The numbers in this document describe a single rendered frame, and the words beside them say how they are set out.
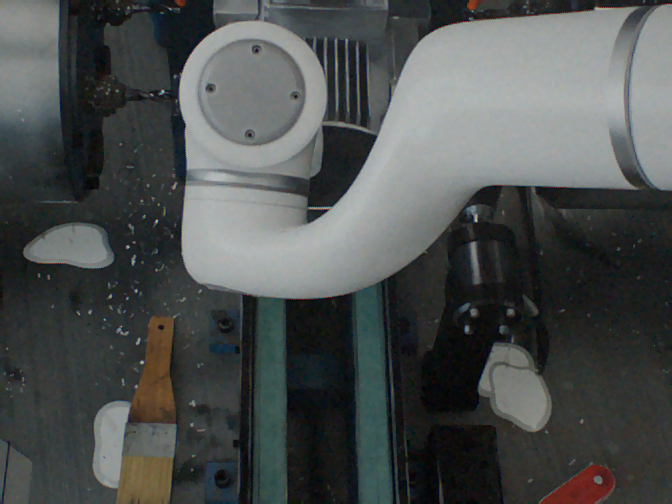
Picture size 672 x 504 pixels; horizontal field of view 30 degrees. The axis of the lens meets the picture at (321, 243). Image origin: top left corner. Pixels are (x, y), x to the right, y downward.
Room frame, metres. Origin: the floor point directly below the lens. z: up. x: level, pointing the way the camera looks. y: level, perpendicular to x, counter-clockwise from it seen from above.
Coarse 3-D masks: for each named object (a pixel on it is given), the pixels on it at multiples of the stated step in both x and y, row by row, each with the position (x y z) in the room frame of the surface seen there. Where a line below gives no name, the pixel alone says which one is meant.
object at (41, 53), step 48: (0, 0) 0.66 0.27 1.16; (48, 0) 0.66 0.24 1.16; (96, 0) 0.74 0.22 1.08; (0, 48) 0.62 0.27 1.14; (48, 48) 0.63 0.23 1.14; (96, 48) 0.73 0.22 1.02; (0, 96) 0.59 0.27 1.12; (48, 96) 0.60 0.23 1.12; (96, 96) 0.64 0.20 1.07; (0, 144) 0.57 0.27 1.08; (48, 144) 0.58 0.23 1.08; (96, 144) 0.64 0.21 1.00; (0, 192) 0.57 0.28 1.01; (48, 192) 0.57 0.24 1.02
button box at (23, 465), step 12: (0, 444) 0.32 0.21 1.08; (0, 456) 0.31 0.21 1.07; (12, 456) 0.32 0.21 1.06; (24, 456) 0.32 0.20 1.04; (0, 468) 0.30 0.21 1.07; (12, 468) 0.31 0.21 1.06; (24, 468) 0.31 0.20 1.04; (0, 480) 0.29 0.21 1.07; (12, 480) 0.30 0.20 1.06; (24, 480) 0.31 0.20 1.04; (0, 492) 0.29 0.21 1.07; (12, 492) 0.29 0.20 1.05; (24, 492) 0.30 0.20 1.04
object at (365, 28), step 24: (264, 0) 0.74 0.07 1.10; (288, 0) 0.70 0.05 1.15; (312, 0) 0.73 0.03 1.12; (336, 0) 0.73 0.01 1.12; (360, 0) 0.74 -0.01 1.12; (384, 0) 0.71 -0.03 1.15; (288, 24) 0.69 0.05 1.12; (312, 24) 0.69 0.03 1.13; (336, 24) 0.70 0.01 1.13; (360, 24) 0.70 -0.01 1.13; (384, 24) 0.70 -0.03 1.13; (360, 48) 0.70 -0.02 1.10; (384, 48) 0.71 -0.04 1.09
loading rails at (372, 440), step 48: (384, 288) 0.57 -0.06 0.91; (240, 336) 0.50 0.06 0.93; (384, 336) 0.52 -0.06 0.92; (240, 384) 0.45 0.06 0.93; (288, 384) 0.49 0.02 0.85; (336, 384) 0.50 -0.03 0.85; (384, 384) 0.47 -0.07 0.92; (240, 432) 0.41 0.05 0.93; (384, 432) 0.42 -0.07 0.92; (240, 480) 0.36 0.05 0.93; (384, 480) 0.38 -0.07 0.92
